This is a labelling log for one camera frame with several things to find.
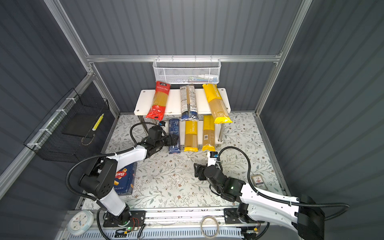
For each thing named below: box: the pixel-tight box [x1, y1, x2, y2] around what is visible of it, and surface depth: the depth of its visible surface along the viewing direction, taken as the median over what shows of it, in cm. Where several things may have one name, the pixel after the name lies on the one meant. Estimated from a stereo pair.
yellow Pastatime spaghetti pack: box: [184, 120, 199, 152], surface depth 98 cm
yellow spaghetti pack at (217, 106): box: [202, 83, 233, 124], surface depth 75 cm
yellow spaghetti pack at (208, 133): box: [202, 115, 216, 152], surface depth 96 cm
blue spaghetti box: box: [168, 118, 181, 154], surface depth 98 cm
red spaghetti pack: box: [145, 81, 171, 121], surface depth 79 cm
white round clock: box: [67, 210, 95, 236], surface depth 72 cm
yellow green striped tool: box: [92, 113, 105, 132], surface depth 79 cm
